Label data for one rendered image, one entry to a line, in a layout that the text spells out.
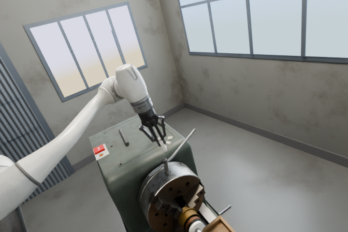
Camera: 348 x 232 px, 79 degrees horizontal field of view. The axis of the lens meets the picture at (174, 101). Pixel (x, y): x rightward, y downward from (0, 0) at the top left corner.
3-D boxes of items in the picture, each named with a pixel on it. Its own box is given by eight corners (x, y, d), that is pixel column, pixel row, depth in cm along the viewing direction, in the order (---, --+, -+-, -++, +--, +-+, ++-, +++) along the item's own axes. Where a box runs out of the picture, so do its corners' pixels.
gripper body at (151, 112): (135, 116, 90) (144, 133, 94) (153, 107, 90) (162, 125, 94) (136, 110, 97) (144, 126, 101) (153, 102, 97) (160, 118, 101)
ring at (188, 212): (173, 211, 92) (184, 227, 85) (190, 199, 96) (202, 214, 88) (177, 225, 96) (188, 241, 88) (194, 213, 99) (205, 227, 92)
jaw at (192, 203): (178, 192, 102) (196, 176, 106) (182, 198, 105) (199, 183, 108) (190, 208, 93) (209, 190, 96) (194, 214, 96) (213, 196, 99)
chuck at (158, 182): (148, 230, 108) (133, 185, 95) (198, 198, 120) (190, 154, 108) (156, 245, 100) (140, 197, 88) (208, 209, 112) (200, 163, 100)
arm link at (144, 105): (148, 97, 88) (154, 109, 90) (148, 91, 96) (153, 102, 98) (129, 105, 88) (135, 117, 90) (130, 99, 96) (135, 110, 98)
